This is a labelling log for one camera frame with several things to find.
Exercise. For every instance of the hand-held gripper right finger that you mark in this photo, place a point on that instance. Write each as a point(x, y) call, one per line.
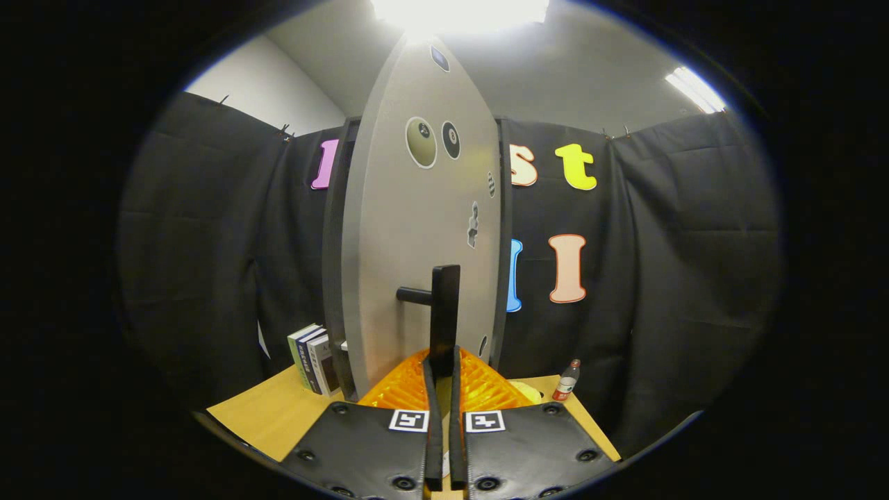
point(528, 451)

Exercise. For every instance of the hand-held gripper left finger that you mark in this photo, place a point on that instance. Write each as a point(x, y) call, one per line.
point(361, 451)

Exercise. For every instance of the dark grey shoe cabinet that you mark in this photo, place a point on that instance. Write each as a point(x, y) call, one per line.
point(333, 264)

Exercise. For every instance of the yellow plush toy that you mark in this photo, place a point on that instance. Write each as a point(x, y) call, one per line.
point(528, 392)

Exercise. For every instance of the clear bottle with red cap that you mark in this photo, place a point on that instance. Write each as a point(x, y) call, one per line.
point(567, 385)

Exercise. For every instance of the navy spine book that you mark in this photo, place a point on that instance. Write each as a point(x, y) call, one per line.
point(308, 357)

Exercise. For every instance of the green spine book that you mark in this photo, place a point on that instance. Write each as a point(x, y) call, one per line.
point(297, 351)

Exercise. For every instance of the black backdrop cloth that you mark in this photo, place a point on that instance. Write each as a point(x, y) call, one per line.
point(680, 264)

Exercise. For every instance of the narrow ceiling light strip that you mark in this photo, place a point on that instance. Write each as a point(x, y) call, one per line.
point(694, 89)

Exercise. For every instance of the large ceiling light panel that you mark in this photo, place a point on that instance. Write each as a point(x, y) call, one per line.
point(458, 14)

